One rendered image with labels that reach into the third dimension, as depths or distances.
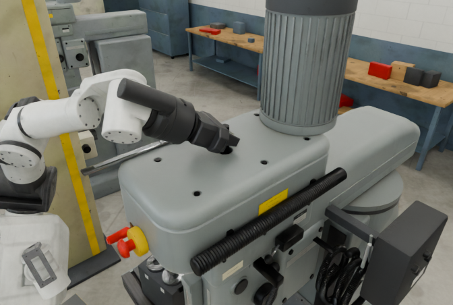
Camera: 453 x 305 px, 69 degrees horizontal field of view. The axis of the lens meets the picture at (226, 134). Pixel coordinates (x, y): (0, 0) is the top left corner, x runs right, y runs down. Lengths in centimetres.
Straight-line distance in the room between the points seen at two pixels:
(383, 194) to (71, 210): 222
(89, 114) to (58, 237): 46
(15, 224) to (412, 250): 93
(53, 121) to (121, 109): 15
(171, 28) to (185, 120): 743
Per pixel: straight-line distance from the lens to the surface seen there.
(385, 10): 517
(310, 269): 115
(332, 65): 78
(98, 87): 65
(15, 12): 226
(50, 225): 102
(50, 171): 101
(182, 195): 62
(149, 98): 56
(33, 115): 70
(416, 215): 94
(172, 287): 148
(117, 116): 57
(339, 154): 103
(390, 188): 130
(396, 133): 126
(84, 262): 316
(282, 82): 78
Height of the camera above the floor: 228
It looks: 29 degrees down
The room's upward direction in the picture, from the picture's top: straight up
